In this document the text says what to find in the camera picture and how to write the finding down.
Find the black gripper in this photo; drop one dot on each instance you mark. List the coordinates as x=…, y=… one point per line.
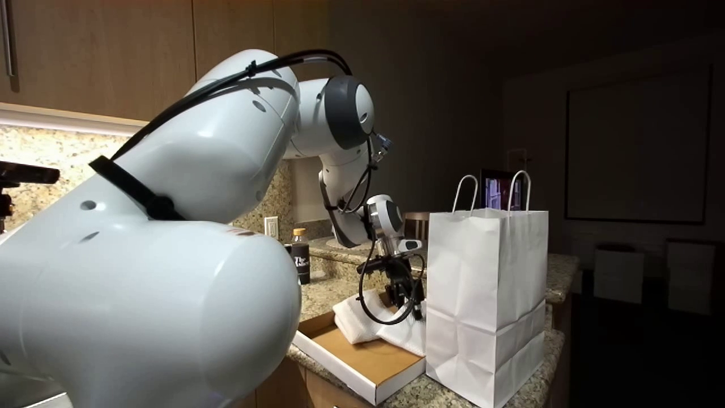
x=404, y=287

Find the white towel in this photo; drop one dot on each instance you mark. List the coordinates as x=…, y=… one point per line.
x=358, y=318
x=405, y=333

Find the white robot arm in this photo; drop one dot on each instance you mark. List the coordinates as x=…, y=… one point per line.
x=136, y=292

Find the white paper bag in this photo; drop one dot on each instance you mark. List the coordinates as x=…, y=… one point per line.
x=485, y=297

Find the flat cardboard box tray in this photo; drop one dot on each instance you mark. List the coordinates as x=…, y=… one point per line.
x=371, y=370

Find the dark bottle with label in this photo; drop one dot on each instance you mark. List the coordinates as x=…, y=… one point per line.
x=300, y=255

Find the white box left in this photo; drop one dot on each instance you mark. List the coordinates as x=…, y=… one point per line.
x=618, y=275

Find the white box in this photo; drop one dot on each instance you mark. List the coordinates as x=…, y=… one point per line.
x=689, y=275
x=618, y=275

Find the white box right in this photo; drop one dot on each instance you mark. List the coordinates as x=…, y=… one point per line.
x=689, y=275

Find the wooden upper cabinets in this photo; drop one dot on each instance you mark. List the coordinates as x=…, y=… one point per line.
x=134, y=57

